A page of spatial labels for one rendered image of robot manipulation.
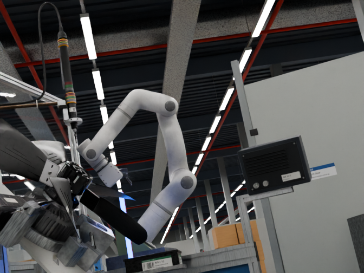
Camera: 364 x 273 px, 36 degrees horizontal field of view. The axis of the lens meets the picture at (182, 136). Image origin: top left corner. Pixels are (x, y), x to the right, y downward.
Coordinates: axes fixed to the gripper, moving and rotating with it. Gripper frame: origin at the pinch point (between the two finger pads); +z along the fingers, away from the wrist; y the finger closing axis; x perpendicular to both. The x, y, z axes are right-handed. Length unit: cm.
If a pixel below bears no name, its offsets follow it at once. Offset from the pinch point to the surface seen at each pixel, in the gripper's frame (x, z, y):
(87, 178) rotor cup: 76, -19, -2
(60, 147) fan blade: 48, -35, 2
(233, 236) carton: -709, 263, -2
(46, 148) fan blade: 51, -38, 6
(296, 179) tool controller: 64, 37, -62
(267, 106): -97, 32, -100
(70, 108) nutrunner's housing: 54, -44, -13
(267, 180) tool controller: 60, 31, -53
